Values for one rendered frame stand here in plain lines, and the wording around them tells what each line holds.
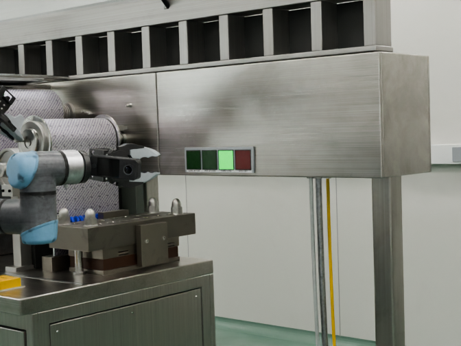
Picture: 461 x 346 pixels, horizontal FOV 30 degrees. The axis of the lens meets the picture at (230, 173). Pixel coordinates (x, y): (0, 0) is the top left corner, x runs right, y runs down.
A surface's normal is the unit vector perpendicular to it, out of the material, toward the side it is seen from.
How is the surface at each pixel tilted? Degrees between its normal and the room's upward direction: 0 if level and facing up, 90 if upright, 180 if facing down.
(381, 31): 90
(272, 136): 90
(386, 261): 90
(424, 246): 90
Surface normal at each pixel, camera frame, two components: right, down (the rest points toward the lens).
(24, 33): -0.65, 0.06
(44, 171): 0.67, 0.01
